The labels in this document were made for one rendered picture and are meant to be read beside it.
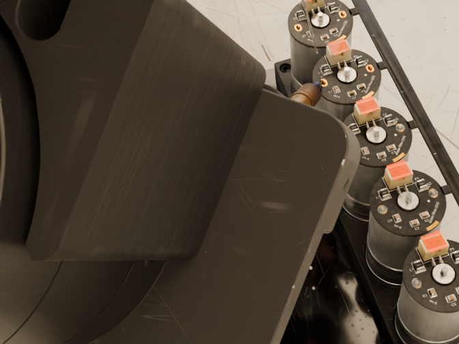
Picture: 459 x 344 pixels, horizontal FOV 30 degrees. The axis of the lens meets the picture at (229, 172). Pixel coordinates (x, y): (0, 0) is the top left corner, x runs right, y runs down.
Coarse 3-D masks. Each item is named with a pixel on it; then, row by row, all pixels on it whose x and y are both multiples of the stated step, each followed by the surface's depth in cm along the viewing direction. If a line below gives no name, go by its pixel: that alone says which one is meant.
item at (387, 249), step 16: (400, 208) 28; (416, 208) 28; (368, 240) 31; (384, 240) 29; (400, 240) 28; (416, 240) 28; (368, 256) 31; (384, 256) 30; (400, 256) 29; (384, 272) 31; (400, 272) 30
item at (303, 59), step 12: (312, 24) 33; (324, 24) 33; (348, 36) 33; (300, 48) 33; (312, 48) 32; (324, 48) 32; (300, 60) 33; (312, 60) 33; (300, 72) 34; (312, 72) 34; (300, 84) 35
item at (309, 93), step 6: (306, 84) 30; (312, 84) 30; (300, 90) 30; (306, 90) 30; (312, 90) 30; (318, 90) 30; (294, 96) 29; (300, 96) 29; (306, 96) 30; (312, 96) 30; (318, 96) 30; (306, 102) 29; (312, 102) 30
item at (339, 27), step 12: (324, 0) 33; (336, 0) 33; (300, 12) 33; (324, 12) 33; (336, 12) 33; (348, 12) 33; (288, 24) 33; (300, 24) 33; (336, 24) 33; (348, 24) 33; (300, 36) 32; (324, 36) 32; (336, 36) 32
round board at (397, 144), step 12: (384, 108) 30; (348, 120) 30; (384, 120) 30; (396, 120) 30; (360, 132) 30; (396, 132) 30; (408, 132) 30; (360, 144) 30; (384, 144) 30; (396, 144) 30; (408, 144) 30; (372, 156) 29; (384, 156) 29; (396, 156) 29
